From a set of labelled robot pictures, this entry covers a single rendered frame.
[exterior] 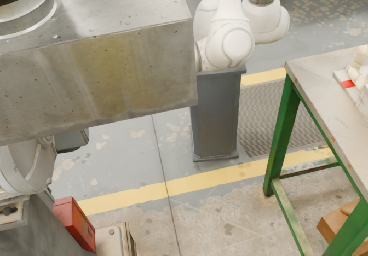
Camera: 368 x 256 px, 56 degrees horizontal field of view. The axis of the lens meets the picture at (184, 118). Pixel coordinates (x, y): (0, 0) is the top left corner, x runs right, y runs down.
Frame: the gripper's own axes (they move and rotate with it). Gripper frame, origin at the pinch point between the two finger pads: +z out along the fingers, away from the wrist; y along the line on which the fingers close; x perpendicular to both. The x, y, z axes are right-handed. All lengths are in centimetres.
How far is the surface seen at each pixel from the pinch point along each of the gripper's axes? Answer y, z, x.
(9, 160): -43, 14, 23
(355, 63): -9, -74, -7
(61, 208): -14, 30, -45
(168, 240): -11, -3, -107
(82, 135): -12.4, 11.8, -10.1
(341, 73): -7, -72, -13
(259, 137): 39, -70, -107
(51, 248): -34, 28, -32
